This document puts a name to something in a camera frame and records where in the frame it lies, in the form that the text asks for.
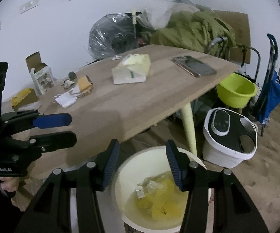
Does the white plastic bucket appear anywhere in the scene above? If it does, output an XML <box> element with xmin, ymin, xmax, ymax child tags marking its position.
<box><xmin>111</xmin><ymin>146</ymin><xmax>214</xmax><ymax>233</ymax></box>

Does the orange sponge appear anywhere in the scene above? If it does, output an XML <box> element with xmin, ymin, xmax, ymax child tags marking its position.
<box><xmin>77</xmin><ymin>76</ymin><xmax>94</xmax><ymax>99</ymax></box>

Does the open white printed carton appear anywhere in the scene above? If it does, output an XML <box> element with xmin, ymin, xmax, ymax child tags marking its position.
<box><xmin>25</xmin><ymin>51</ymin><xmax>55</xmax><ymax>95</ymax></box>

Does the grey smartphone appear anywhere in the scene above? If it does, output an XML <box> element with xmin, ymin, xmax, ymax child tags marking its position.
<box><xmin>171</xmin><ymin>55</ymin><xmax>217</xmax><ymax>78</ymax></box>

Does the white foot bath appliance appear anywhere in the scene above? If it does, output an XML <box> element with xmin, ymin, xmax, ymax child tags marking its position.
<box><xmin>202</xmin><ymin>107</ymin><xmax>258</xmax><ymax>169</ymax></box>

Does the brown cardboard sheet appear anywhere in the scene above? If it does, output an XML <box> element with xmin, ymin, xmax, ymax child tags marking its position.
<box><xmin>213</xmin><ymin>10</ymin><xmax>251</xmax><ymax>65</ymax></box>

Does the person's left hand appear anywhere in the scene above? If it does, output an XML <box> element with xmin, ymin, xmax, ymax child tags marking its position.
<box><xmin>0</xmin><ymin>176</ymin><xmax>21</xmax><ymax>197</ymax></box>

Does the plastic-wrapped black fan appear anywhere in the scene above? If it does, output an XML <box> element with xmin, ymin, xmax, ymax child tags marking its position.
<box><xmin>88</xmin><ymin>13</ymin><xmax>138</xmax><ymax>59</ymax></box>

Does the white double wall socket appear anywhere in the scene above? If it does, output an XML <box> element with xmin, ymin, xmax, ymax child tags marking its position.
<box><xmin>20</xmin><ymin>0</ymin><xmax>40</xmax><ymax>14</ymax></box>

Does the olive green cloth pile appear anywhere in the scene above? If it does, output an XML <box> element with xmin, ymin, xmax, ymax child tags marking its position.
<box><xmin>152</xmin><ymin>9</ymin><xmax>237</xmax><ymax>56</ymax></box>

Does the white folded napkin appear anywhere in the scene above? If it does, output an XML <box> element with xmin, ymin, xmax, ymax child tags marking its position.
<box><xmin>53</xmin><ymin>93</ymin><xmax>78</xmax><ymax>109</ymax></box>

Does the blue shopping trolley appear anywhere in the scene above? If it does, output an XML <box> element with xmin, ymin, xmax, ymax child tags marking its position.
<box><xmin>252</xmin><ymin>33</ymin><xmax>280</xmax><ymax>136</ymax></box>

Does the yellow packet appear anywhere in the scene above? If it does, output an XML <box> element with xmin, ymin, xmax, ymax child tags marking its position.
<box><xmin>11</xmin><ymin>88</ymin><xmax>35</xmax><ymax>107</ymax></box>

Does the pale green fly swatter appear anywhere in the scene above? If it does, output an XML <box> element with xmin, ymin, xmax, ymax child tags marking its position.
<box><xmin>132</xmin><ymin>9</ymin><xmax>138</xmax><ymax>33</ymax></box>

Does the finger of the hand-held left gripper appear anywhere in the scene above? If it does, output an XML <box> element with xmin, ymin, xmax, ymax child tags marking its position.
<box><xmin>0</xmin><ymin>130</ymin><xmax>78</xmax><ymax>163</ymax></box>
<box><xmin>0</xmin><ymin>110</ymin><xmax>72</xmax><ymax>136</ymax></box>

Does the yellow plastic bag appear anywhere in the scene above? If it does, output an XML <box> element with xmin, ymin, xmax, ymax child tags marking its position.
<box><xmin>134</xmin><ymin>178</ymin><xmax>186</xmax><ymax>220</ymax></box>

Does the white printed plastic bag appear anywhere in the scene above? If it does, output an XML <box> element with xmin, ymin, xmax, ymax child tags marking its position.
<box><xmin>137</xmin><ymin>0</ymin><xmax>179</xmax><ymax>31</ymax></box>

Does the cream table leg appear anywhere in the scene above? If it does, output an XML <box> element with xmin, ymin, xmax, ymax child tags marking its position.
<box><xmin>180</xmin><ymin>101</ymin><xmax>198</xmax><ymax>156</ymax></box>

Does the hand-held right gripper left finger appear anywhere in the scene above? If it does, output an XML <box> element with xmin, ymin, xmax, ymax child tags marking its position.
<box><xmin>16</xmin><ymin>139</ymin><xmax>120</xmax><ymax>233</ymax></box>

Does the soft tissue pack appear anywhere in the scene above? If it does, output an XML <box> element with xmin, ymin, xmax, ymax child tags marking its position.
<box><xmin>111</xmin><ymin>53</ymin><xmax>151</xmax><ymax>85</ymax></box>

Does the brown cardboard tray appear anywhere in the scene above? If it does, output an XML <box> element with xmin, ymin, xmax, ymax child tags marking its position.
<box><xmin>12</xmin><ymin>89</ymin><xmax>39</xmax><ymax>111</ymax></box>

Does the metal chair frame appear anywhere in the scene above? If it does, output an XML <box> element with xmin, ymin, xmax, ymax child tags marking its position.
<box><xmin>204</xmin><ymin>36</ymin><xmax>261</xmax><ymax>83</ymax></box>

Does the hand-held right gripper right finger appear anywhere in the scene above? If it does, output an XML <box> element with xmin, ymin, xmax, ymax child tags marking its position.
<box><xmin>165</xmin><ymin>139</ymin><xmax>270</xmax><ymax>233</ymax></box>

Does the lime green plastic basin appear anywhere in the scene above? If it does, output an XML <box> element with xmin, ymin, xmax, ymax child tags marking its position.
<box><xmin>217</xmin><ymin>73</ymin><xmax>258</xmax><ymax>108</ymax></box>

